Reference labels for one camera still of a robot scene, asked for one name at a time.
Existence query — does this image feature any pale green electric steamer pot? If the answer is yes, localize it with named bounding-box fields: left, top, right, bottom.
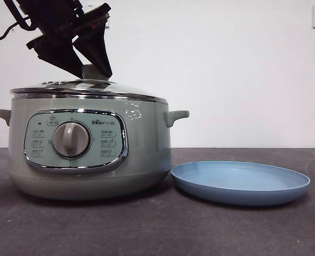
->
left=0, top=92, right=190, bottom=201

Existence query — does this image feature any blue plate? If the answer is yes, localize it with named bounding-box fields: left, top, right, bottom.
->
left=170, top=161, right=311, bottom=207

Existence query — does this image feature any glass lid with green knob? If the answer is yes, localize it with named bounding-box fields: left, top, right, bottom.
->
left=10, top=63, right=170, bottom=102

